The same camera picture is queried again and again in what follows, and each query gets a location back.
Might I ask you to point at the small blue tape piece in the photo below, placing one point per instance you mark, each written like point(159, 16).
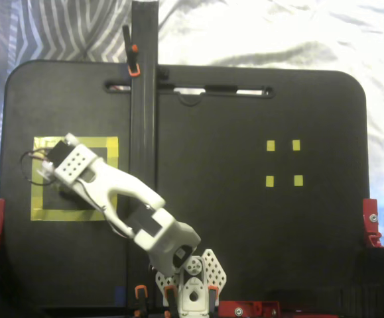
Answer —
point(120, 295)

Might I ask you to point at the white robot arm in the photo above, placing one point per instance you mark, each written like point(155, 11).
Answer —
point(128, 189)

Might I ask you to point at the red screw clamp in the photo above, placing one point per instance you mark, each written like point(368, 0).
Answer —
point(251, 308)

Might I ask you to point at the yellow tape square outline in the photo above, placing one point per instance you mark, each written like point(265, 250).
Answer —
point(62, 215)

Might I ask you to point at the long black table bar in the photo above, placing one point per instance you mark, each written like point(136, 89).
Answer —
point(143, 99)

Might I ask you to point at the small yellow tape marker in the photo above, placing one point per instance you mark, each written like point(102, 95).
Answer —
point(270, 145)
point(269, 181)
point(298, 180)
point(296, 144)

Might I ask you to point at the orange black spring clamp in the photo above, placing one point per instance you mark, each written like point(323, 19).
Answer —
point(169, 293)
point(132, 58)
point(213, 293)
point(141, 293)

